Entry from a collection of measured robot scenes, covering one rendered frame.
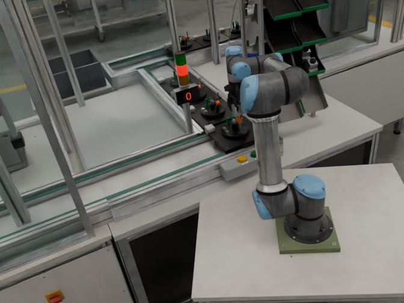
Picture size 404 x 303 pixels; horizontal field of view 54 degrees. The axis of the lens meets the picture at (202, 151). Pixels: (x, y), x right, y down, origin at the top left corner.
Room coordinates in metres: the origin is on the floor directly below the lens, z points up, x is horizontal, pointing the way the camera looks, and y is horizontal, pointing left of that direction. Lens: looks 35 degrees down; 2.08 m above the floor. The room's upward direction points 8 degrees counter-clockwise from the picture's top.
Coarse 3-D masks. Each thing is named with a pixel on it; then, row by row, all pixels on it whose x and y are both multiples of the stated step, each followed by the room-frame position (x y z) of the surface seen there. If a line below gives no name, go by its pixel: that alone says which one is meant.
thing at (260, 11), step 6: (240, 0) 1.98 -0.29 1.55; (258, 0) 1.84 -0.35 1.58; (240, 6) 1.98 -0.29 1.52; (258, 6) 1.83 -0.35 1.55; (240, 12) 1.99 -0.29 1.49; (258, 12) 1.83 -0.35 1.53; (318, 12) 1.94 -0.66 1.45; (240, 18) 1.99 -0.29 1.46; (258, 18) 1.84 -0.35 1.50; (318, 18) 1.95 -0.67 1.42; (240, 24) 2.00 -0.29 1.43; (258, 24) 1.84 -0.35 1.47; (264, 42) 1.83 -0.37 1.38; (246, 48) 1.99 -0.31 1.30; (264, 48) 1.83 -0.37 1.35; (318, 48) 1.94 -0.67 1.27; (246, 54) 1.99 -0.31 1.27; (264, 54) 1.83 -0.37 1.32; (318, 54) 1.94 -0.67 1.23; (312, 114) 1.94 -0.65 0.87
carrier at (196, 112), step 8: (208, 104) 2.03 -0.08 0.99; (224, 104) 2.04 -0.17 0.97; (192, 112) 2.00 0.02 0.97; (200, 112) 1.98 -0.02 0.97; (208, 112) 1.93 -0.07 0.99; (216, 112) 1.91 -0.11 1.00; (224, 112) 1.93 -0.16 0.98; (200, 120) 1.90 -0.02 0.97; (208, 120) 1.88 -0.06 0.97; (216, 120) 1.87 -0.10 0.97; (224, 120) 1.86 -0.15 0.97
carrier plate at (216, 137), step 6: (246, 120) 1.82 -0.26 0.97; (216, 126) 1.81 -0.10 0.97; (222, 126) 1.80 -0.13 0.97; (252, 126) 1.76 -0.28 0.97; (210, 132) 1.76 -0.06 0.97; (216, 132) 1.75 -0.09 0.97; (252, 132) 1.70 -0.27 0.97; (216, 138) 1.69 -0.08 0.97; (222, 138) 1.69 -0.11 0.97; (246, 138) 1.65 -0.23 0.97; (252, 138) 1.65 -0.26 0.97; (216, 144) 1.67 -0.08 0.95; (222, 144) 1.63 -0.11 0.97; (228, 144) 1.62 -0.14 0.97; (234, 144) 1.62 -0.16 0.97; (240, 144) 1.61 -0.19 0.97; (222, 150) 1.61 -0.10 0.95; (228, 150) 1.58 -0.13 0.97; (234, 150) 1.59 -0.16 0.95
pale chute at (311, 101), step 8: (312, 80) 1.90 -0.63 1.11; (312, 88) 1.87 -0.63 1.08; (320, 88) 1.84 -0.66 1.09; (304, 96) 1.84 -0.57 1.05; (312, 96) 1.84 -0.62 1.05; (320, 96) 1.83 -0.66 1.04; (304, 104) 1.81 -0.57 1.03; (312, 104) 1.81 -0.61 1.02; (320, 104) 1.81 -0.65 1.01; (304, 112) 1.75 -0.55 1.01
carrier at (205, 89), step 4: (200, 84) 2.24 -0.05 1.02; (204, 84) 2.34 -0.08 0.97; (200, 88) 2.24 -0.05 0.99; (204, 88) 2.28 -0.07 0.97; (208, 88) 2.27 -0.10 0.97; (200, 92) 2.20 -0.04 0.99; (204, 92) 2.19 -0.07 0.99; (208, 92) 2.22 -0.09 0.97; (212, 92) 2.21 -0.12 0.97; (200, 96) 2.14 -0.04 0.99; (204, 96) 2.15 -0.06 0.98; (208, 96) 2.17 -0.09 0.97; (212, 96) 2.16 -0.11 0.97; (216, 96) 2.15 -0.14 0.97; (196, 100) 2.13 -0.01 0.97; (200, 100) 2.13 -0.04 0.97; (204, 100) 2.12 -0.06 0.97; (208, 100) 2.11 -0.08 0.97; (192, 104) 2.10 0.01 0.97; (196, 104) 2.09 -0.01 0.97; (200, 104) 2.08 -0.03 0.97
